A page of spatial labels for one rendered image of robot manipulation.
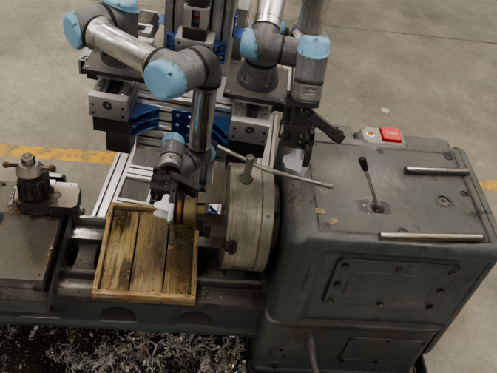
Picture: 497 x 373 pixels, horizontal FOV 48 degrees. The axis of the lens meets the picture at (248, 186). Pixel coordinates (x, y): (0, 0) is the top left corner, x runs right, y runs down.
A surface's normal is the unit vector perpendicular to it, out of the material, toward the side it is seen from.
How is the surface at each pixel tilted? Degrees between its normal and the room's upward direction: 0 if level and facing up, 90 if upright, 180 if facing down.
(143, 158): 0
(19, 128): 0
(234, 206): 33
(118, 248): 0
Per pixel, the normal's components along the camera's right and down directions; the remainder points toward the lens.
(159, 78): -0.57, 0.51
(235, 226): 0.10, 0.15
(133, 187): 0.14, -0.70
